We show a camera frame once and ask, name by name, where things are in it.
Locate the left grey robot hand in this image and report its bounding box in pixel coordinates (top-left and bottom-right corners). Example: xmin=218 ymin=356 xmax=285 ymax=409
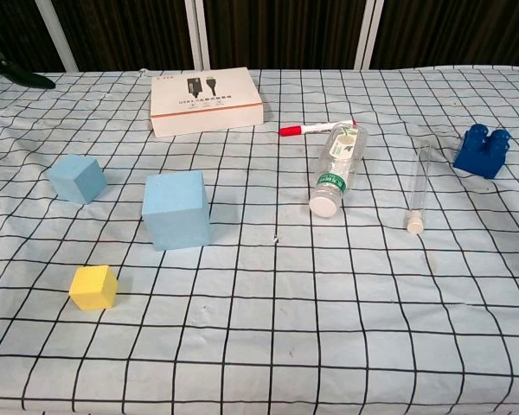
xmin=0 ymin=36 xmax=56 ymax=90

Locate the small light blue foam cube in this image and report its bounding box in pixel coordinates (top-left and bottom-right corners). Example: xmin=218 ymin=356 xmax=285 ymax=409
xmin=46 ymin=154 xmax=108 ymax=204

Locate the large light blue foam cube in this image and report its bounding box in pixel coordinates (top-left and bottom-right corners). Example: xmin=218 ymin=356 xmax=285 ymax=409
xmin=141 ymin=170 xmax=212 ymax=252

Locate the yellow foam cube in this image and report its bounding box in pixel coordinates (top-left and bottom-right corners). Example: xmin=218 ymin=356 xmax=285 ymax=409
xmin=68 ymin=265 xmax=119 ymax=311

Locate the black partition panel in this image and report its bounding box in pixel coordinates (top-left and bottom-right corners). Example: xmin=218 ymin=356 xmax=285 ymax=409
xmin=51 ymin=0 xmax=198 ymax=73
xmin=0 ymin=0 xmax=66 ymax=74
xmin=369 ymin=0 xmax=519 ymax=70
xmin=202 ymin=0 xmax=368 ymax=70

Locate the red capped white marker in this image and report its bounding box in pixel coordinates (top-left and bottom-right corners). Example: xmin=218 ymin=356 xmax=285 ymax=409
xmin=279 ymin=117 xmax=358 ymax=137

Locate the clear plastic water bottle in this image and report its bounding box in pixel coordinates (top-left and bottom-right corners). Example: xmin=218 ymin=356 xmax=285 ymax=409
xmin=309 ymin=122 xmax=368 ymax=219

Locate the black checked white tablecloth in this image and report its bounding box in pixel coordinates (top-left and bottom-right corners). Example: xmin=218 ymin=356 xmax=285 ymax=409
xmin=0 ymin=65 xmax=519 ymax=415

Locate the clear glass test tube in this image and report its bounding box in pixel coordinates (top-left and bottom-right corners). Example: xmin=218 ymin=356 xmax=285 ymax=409
xmin=404 ymin=138 xmax=433 ymax=236

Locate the dark blue toy brick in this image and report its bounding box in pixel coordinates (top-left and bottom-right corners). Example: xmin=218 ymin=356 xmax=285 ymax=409
xmin=452 ymin=124 xmax=512 ymax=181

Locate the white partition frame post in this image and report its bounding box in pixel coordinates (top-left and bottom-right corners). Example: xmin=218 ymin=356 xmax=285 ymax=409
xmin=36 ymin=0 xmax=80 ymax=73
xmin=353 ymin=0 xmax=385 ymax=70
xmin=184 ymin=0 xmax=212 ymax=70

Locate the white cable product box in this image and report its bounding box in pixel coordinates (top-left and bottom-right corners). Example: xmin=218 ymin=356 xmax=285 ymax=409
xmin=150 ymin=67 xmax=264 ymax=138

